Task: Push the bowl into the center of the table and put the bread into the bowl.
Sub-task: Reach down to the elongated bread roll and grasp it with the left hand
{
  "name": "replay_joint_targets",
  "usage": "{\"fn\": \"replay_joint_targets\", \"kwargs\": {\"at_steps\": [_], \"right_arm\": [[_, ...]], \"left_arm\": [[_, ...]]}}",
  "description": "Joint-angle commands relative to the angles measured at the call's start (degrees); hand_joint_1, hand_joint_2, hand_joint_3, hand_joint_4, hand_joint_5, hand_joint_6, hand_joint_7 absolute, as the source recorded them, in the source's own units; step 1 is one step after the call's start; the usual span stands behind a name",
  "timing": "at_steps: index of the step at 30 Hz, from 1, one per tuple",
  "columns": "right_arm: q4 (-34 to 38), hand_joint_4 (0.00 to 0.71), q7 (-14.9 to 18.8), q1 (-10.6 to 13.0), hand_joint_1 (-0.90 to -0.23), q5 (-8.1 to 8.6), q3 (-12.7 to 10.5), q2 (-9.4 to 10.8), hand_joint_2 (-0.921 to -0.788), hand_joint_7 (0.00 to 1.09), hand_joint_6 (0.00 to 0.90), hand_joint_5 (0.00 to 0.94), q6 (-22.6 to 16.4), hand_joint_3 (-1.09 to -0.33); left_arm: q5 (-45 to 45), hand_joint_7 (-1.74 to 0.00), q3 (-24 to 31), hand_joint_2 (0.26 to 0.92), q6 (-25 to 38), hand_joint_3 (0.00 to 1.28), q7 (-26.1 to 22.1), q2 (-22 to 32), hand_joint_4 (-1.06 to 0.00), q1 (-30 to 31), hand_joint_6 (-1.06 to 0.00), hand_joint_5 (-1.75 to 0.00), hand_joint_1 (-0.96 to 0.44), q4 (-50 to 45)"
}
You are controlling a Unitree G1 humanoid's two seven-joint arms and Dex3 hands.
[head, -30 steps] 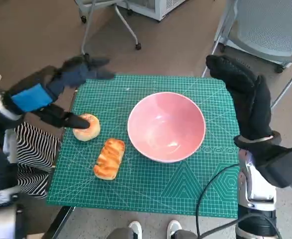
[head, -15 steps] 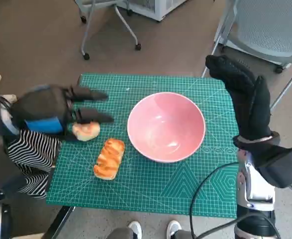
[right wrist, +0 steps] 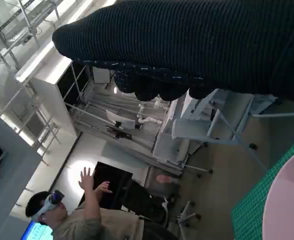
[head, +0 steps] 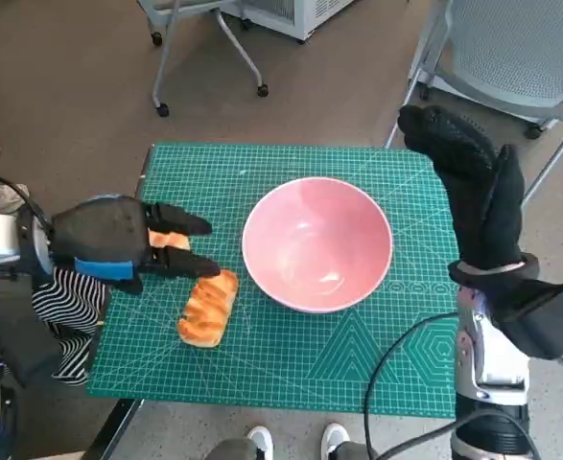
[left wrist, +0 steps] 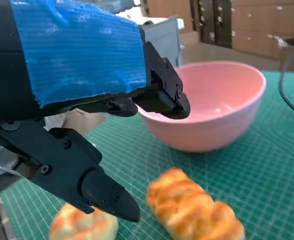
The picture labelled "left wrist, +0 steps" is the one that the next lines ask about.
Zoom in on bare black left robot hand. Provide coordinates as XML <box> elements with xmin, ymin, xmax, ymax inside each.
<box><xmin>0</xmin><ymin>0</ymin><xmax>191</xmax><ymax>223</ymax></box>

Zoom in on pink bowl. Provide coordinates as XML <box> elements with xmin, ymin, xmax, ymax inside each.
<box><xmin>137</xmin><ymin>62</ymin><xmax>267</xmax><ymax>153</ymax></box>

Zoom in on round pale bread roll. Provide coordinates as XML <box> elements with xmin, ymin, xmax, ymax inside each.
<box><xmin>48</xmin><ymin>202</ymin><xmax>119</xmax><ymax>240</ymax></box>

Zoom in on braided golden bread loaf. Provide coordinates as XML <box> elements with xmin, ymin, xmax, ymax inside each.
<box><xmin>146</xmin><ymin>167</ymin><xmax>245</xmax><ymax>240</ymax></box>

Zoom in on white cabinet appliance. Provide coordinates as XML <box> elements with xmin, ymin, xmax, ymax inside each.
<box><xmin>139</xmin><ymin>14</ymin><xmax>185</xmax><ymax>67</ymax></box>

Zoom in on stacked brown cardboard boxes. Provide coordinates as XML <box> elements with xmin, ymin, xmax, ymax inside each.
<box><xmin>230</xmin><ymin>0</ymin><xmax>294</xmax><ymax>60</ymax></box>

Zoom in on green cutting mat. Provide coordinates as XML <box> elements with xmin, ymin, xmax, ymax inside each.
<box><xmin>0</xmin><ymin>71</ymin><xmax>294</xmax><ymax>240</ymax></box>

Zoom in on long black cable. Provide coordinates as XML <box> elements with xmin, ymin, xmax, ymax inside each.
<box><xmin>278</xmin><ymin>37</ymin><xmax>294</xmax><ymax>118</ymax></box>

